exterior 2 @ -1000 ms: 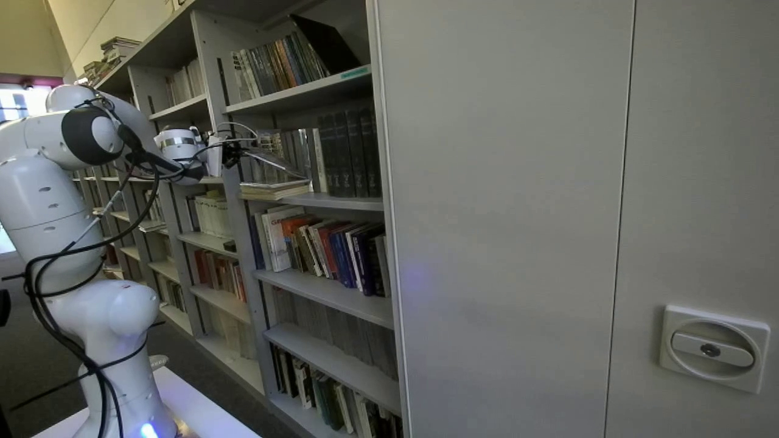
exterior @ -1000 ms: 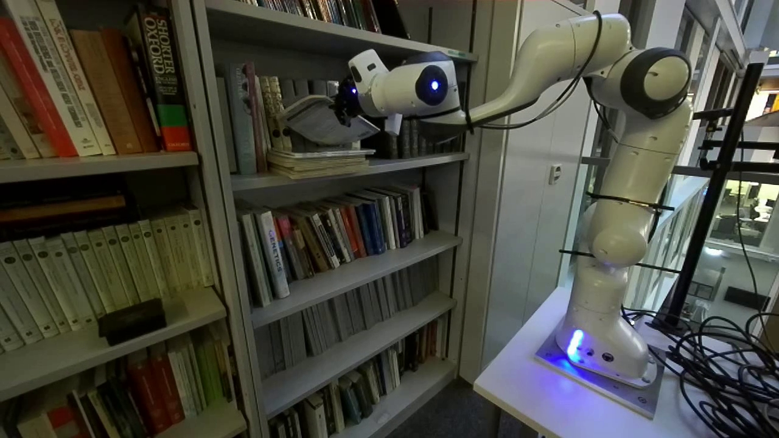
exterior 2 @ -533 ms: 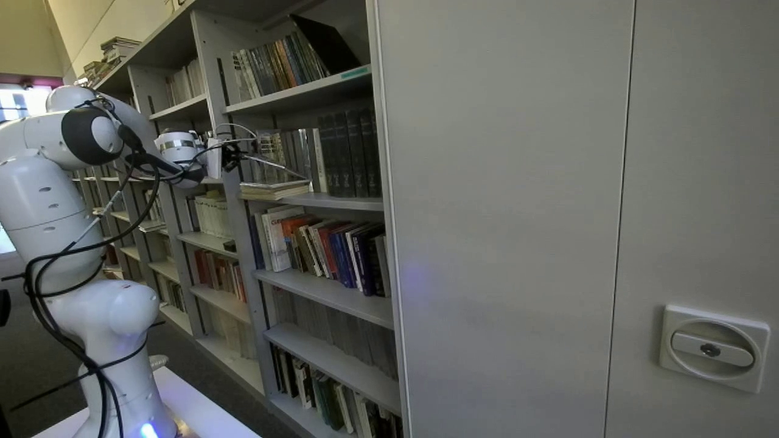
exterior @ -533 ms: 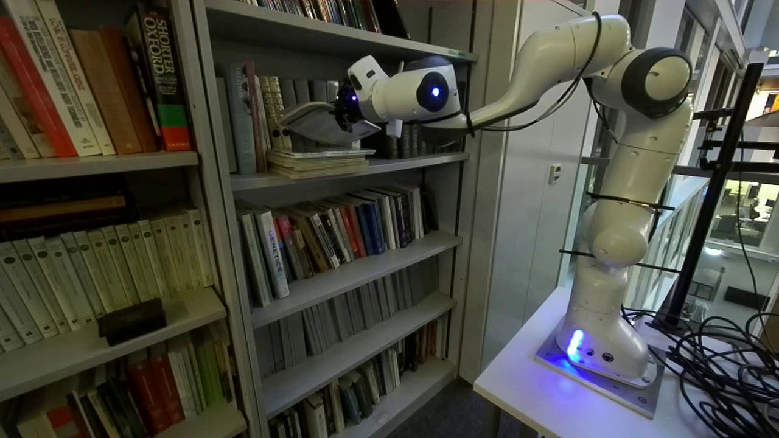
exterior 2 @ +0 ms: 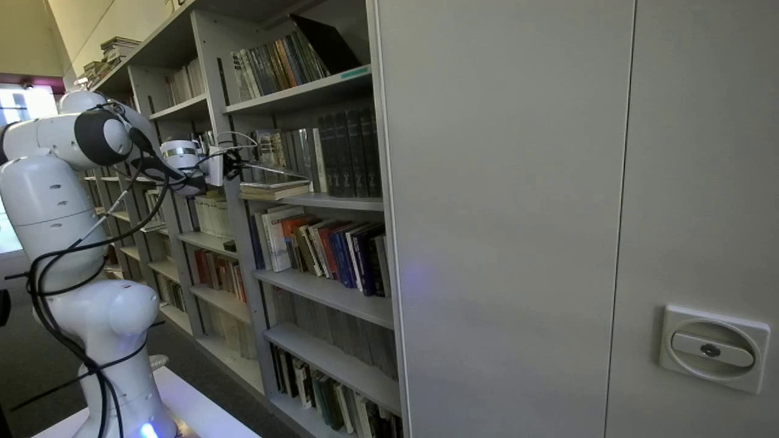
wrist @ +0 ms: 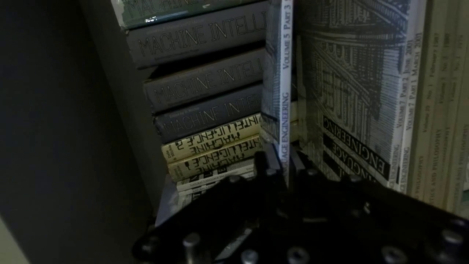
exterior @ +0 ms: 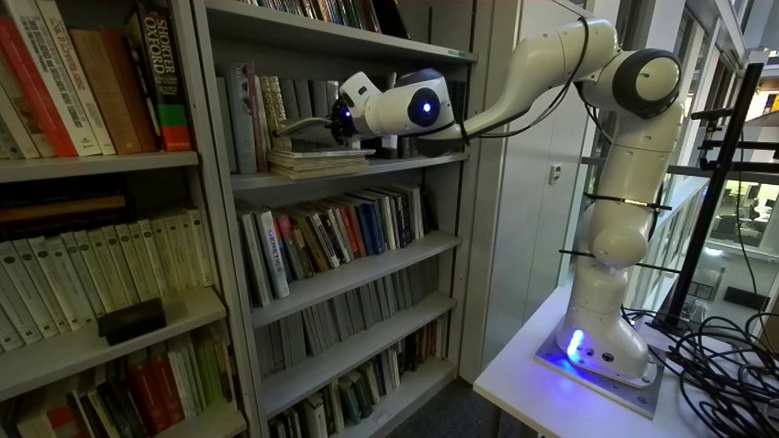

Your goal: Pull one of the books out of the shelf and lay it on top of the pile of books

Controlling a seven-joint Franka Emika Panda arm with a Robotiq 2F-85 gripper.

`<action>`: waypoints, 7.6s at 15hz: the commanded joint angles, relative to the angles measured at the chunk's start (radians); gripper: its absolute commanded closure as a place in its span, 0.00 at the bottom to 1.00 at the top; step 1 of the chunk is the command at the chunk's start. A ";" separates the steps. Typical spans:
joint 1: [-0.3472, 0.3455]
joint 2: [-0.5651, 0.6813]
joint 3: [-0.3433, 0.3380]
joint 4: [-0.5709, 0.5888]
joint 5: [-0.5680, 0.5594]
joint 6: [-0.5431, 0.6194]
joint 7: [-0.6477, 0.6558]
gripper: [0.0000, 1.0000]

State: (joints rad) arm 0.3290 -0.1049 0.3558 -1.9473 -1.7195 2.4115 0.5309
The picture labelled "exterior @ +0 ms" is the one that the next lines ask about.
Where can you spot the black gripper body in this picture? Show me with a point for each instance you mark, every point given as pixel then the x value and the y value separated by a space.
pixel 345 124

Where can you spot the pale grey paperback book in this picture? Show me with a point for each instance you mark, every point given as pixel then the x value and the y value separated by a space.
pixel 304 125

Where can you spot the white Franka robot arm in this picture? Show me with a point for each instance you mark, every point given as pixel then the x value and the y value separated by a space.
pixel 635 161

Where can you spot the cream patterned spine book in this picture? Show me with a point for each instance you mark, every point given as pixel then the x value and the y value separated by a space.
pixel 272 99

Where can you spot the tall blue-grey book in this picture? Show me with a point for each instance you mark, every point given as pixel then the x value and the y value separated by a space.
pixel 242 124

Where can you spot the slim red book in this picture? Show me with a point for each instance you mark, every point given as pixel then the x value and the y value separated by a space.
pixel 351 232

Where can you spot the slim blue book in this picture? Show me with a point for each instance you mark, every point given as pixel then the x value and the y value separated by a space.
pixel 369 227

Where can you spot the white book dark lettering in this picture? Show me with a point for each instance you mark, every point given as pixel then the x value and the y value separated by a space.
pixel 274 253

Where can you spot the grey metal bookshelf unit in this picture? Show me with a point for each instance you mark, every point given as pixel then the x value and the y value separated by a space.
pixel 349 276
pixel 98 166

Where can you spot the slim grey book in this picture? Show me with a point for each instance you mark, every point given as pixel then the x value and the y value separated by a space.
pixel 255 265

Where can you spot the black book red green base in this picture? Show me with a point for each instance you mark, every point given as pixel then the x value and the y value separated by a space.
pixel 162 75

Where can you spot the brown hardcover book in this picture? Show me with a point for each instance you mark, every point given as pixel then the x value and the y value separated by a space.
pixel 112 88

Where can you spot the white book black lettering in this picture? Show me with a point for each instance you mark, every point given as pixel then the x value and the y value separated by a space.
pixel 61 75

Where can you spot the small black box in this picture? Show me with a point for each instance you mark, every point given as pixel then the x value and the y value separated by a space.
pixel 131 321

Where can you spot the flat-lying brown book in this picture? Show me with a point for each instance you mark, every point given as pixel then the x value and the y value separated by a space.
pixel 58 210

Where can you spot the cream paperback book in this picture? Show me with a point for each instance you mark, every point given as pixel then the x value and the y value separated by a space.
pixel 15 293
pixel 82 272

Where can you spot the red hardcover book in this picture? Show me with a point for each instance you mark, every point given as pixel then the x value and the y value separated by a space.
pixel 37 107

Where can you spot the dark red book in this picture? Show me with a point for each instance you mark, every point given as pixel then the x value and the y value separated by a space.
pixel 154 392

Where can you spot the black metal stand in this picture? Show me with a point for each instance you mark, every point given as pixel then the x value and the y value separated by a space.
pixel 691 262

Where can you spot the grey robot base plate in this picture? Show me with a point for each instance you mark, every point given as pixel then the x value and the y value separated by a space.
pixel 625 392

